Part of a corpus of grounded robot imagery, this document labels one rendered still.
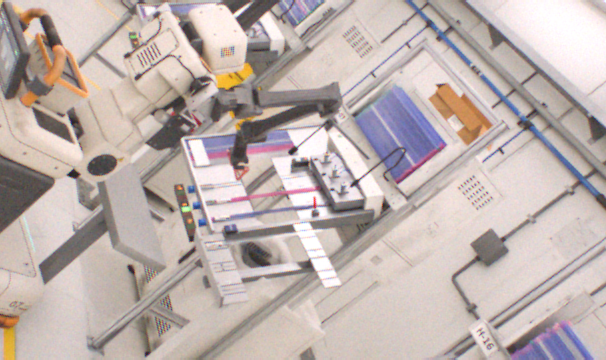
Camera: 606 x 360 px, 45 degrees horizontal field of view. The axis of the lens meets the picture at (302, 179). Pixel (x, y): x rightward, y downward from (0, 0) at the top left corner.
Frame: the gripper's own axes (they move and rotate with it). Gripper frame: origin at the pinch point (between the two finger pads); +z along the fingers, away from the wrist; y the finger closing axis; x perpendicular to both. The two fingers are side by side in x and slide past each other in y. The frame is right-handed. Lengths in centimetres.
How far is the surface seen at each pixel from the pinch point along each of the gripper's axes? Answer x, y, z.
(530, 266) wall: -193, 6, 77
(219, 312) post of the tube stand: 13, -49, 31
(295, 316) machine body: -36, -22, 69
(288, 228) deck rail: -20.2, -21.8, 13.4
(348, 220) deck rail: -47, -21, 11
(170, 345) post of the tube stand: 29, -48, 50
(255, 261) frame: -15.7, -7.2, 46.7
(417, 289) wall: -151, 39, 127
